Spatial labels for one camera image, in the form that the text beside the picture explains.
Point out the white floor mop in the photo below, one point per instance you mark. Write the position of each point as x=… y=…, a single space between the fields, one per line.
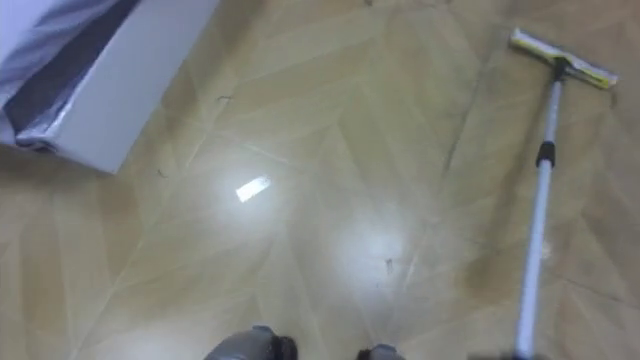
x=542 y=195

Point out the robot legs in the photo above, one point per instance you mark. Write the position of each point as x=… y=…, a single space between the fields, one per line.
x=250 y=346

